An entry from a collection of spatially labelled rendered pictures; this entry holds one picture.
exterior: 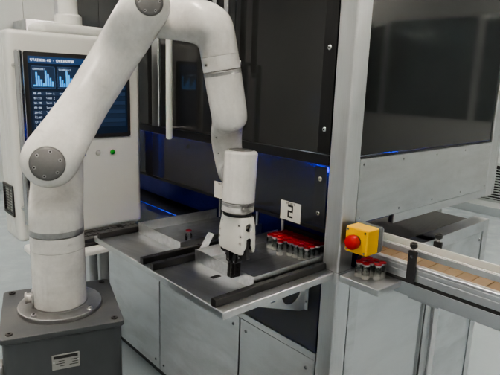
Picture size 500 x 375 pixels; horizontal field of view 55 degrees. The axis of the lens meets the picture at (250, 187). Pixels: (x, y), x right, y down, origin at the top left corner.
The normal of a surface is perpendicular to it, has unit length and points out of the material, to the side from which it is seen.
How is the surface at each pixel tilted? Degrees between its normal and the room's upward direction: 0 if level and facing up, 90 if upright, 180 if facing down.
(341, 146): 90
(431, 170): 90
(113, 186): 90
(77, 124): 74
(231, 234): 89
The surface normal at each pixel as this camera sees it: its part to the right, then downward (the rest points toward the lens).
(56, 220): 0.41, 0.06
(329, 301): -0.75, 0.11
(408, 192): 0.66, 0.18
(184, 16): -0.59, 0.11
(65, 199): 0.39, -0.80
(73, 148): 0.69, -0.06
